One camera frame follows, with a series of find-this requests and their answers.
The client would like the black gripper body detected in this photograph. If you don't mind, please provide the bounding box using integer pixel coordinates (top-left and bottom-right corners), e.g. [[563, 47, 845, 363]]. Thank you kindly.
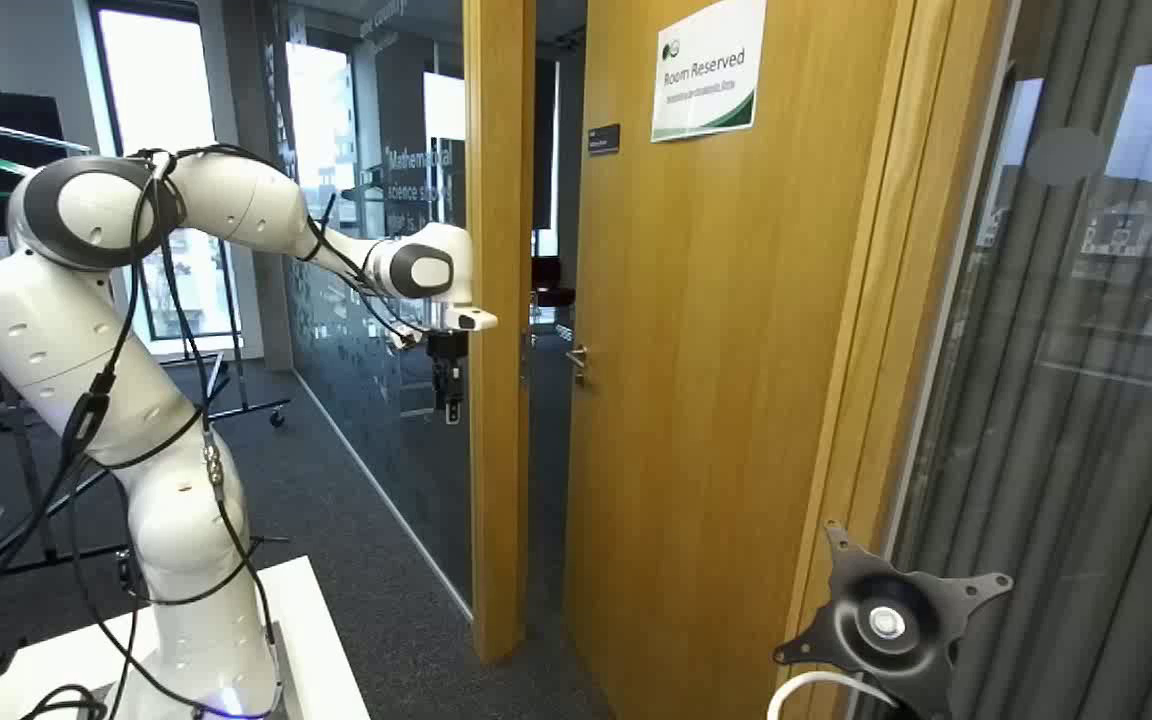
[[426, 332, 467, 416]]

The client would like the white robot base platform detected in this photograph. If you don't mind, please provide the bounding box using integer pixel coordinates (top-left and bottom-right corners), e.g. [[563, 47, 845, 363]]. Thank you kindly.
[[0, 554, 373, 720]]

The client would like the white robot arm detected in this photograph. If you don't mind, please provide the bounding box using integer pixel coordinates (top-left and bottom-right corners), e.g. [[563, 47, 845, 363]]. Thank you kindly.
[[0, 149, 491, 720]]

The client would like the small dark door plate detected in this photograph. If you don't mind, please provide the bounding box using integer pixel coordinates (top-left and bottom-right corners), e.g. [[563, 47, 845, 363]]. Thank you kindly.
[[587, 125, 621, 154]]

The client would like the wooden door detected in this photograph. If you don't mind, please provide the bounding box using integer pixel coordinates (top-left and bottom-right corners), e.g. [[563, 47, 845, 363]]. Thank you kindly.
[[563, 0, 1017, 720]]

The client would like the white green door sign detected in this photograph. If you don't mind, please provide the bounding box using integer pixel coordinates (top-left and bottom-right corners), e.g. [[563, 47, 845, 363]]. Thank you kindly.
[[653, 0, 768, 143]]

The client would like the metal door handle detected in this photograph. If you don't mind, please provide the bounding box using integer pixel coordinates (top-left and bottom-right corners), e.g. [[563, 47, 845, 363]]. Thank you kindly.
[[563, 343, 594, 388]]

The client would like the wooden door frame post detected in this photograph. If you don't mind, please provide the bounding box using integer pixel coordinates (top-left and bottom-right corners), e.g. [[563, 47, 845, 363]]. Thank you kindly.
[[465, 0, 536, 662]]

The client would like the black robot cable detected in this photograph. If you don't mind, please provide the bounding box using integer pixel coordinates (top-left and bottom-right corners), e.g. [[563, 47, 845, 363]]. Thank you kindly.
[[0, 139, 290, 720]]

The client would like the white cable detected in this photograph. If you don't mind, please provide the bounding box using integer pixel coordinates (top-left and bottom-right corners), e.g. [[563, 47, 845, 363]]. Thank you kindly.
[[763, 668, 904, 720]]

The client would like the black monitor mount bracket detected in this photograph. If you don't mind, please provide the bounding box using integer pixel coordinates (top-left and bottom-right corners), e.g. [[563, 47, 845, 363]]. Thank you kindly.
[[772, 519, 1011, 720]]

